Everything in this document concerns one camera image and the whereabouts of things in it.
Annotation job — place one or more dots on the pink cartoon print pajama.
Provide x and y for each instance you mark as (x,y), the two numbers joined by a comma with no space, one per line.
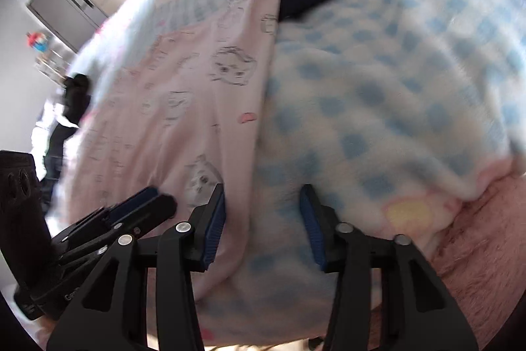
(164,108)

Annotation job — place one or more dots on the black garment with white stripe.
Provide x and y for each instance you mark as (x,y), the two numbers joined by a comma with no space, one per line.
(57,145)

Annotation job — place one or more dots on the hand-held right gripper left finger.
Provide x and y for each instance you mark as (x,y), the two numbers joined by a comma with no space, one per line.
(215,227)

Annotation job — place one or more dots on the grey door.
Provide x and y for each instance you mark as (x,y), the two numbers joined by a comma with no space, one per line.
(61,1)

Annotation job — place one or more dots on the white shelf rack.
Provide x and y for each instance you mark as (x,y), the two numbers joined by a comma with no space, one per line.
(53,63)

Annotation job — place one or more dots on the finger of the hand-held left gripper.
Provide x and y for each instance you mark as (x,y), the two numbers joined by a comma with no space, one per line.
(131,203)
(158,211)

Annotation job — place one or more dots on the colourful wall toy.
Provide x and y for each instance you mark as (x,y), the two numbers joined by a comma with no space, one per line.
(39,41)

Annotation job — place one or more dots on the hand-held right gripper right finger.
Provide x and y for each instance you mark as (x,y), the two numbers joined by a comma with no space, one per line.
(312,227)

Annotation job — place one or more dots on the blue checked cartoon print blanket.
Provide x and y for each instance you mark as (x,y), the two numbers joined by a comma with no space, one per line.
(390,88)

